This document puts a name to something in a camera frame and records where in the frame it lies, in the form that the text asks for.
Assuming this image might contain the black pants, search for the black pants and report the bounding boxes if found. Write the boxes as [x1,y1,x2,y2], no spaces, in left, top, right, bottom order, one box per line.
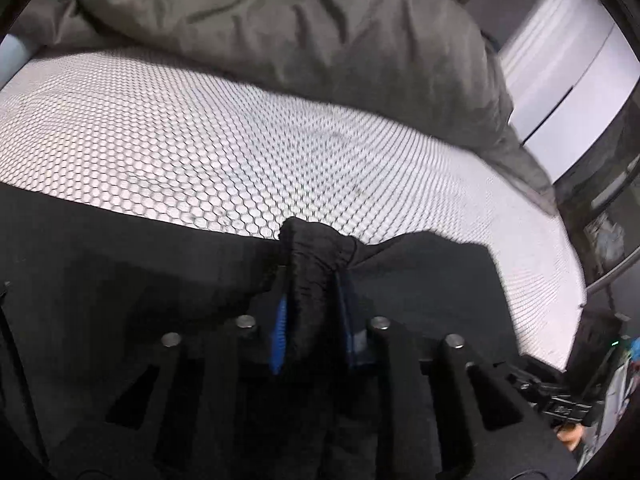
[0,182,523,480]

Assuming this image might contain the white wardrobe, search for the white wardrobe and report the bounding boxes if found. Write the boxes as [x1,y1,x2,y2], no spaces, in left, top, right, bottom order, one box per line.
[415,0,640,183]

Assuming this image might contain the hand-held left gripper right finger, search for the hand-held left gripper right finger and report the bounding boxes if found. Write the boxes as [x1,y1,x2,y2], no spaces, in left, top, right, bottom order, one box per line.
[332,270,578,480]

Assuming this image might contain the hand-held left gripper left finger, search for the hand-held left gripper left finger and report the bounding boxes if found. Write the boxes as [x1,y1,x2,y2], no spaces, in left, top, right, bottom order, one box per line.
[50,266,289,480]

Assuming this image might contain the person's right hand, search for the person's right hand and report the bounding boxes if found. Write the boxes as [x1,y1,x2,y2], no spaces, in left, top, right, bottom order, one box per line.
[556,422,585,452]

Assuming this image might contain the light blue pillow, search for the light blue pillow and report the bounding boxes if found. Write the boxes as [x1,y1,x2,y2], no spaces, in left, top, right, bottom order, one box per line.
[0,34,38,92]

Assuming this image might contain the honeycomb patterned mattress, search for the honeycomb patterned mattress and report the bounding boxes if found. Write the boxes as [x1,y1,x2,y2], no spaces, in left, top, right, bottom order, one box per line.
[0,45,586,375]

